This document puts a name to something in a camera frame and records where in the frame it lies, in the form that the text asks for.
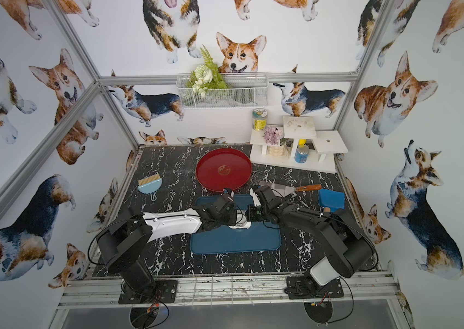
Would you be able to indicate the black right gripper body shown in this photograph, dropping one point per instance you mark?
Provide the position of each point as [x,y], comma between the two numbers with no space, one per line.
[261,205]

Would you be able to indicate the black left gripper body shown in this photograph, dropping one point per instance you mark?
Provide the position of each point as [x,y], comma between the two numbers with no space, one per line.
[229,210]

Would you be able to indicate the white dough piece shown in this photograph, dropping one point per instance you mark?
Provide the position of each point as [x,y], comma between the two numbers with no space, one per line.
[244,224]

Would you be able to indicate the blue rectangular tray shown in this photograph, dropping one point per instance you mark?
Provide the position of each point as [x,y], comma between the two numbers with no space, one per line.
[259,237]

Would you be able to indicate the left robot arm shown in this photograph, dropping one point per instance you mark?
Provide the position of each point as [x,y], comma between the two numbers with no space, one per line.
[121,243]

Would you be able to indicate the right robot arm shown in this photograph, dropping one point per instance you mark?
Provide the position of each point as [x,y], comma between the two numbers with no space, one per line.
[343,244]

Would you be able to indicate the round red tray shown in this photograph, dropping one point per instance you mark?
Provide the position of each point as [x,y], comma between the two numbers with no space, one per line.
[224,168]

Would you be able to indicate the blue dustpan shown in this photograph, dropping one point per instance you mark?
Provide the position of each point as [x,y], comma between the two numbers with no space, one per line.
[331,199]

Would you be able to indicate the blue bottle yellow cap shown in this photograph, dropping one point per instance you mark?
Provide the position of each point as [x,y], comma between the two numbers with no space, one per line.
[302,152]

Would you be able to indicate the purple flower pot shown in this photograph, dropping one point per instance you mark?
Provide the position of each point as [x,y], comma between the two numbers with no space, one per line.
[274,139]

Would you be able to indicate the white tiered shelf stand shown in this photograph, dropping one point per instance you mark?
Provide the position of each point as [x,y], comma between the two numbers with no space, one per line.
[311,150]

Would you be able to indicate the yellow green can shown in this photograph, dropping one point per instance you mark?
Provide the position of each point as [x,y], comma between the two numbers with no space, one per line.
[259,116]

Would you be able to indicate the artificial green white plant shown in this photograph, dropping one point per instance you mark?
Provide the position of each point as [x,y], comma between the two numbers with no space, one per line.
[206,77]

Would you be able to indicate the metal scraper wooden handle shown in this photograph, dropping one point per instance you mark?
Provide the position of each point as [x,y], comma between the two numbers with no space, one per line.
[286,190]

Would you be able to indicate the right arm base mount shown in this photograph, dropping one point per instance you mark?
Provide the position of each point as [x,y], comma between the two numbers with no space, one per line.
[304,287]

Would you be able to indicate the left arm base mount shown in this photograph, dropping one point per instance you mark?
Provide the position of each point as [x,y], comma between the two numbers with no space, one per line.
[160,291]

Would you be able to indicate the white wire wall basket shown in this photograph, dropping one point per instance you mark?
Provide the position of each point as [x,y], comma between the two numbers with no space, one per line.
[248,90]

